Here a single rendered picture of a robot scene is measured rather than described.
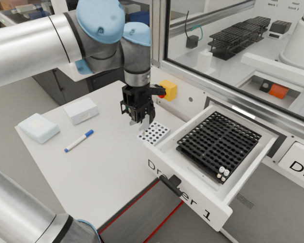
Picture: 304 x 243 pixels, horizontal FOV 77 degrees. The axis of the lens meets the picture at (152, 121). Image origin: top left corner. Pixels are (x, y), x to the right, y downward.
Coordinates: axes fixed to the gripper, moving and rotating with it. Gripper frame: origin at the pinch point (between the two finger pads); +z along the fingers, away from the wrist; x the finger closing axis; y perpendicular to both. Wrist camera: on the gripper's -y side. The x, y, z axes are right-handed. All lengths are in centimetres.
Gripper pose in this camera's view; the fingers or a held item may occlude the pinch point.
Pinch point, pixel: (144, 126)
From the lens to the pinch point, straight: 71.0
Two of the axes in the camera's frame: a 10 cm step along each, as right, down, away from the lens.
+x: 7.8, 4.3, -4.6
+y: -6.3, 5.3, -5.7
